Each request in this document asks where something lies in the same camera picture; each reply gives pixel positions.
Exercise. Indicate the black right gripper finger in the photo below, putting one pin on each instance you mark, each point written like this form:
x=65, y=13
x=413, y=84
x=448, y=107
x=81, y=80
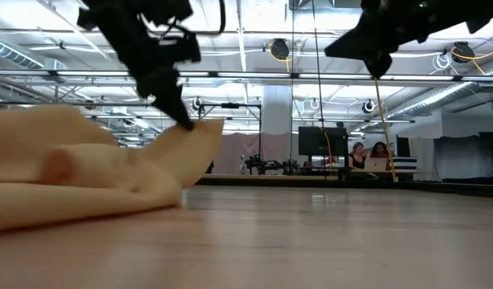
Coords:
x=378, y=62
x=351, y=44

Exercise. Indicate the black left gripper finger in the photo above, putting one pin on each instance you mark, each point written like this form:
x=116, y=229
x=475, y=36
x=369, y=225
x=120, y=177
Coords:
x=177, y=90
x=156, y=92

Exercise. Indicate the orange waffle weave towel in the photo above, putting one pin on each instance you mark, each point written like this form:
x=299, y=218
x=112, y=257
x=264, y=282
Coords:
x=90, y=180

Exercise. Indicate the black distant robot arm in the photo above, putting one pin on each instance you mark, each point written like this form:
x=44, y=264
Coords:
x=266, y=165

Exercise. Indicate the pink curtain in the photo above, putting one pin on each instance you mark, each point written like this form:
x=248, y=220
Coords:
x=238, y=150

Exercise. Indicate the small black monitor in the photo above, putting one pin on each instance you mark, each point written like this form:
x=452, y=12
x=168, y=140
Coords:
x=403, y=146

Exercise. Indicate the person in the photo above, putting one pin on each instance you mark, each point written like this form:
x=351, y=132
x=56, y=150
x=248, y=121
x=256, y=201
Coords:
x=357, y=158
x=380, y=151

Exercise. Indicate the black computer monitor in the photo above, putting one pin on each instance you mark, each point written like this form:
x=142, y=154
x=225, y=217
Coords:
x=319, y=140

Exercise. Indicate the silver laptop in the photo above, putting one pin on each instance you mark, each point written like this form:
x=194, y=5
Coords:
x=375, y=164

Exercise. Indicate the black white striped box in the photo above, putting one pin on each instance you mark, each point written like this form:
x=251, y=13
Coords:
x=405, y=164

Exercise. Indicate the white curtain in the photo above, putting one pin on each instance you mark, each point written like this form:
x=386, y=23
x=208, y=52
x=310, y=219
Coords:
x=463, y=156

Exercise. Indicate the black metal stand frame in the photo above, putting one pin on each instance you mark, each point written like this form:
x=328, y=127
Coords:
x=230, y=105

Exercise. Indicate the black aluminium table frame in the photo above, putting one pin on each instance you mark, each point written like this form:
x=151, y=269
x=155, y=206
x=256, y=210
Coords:
x=391, y=185

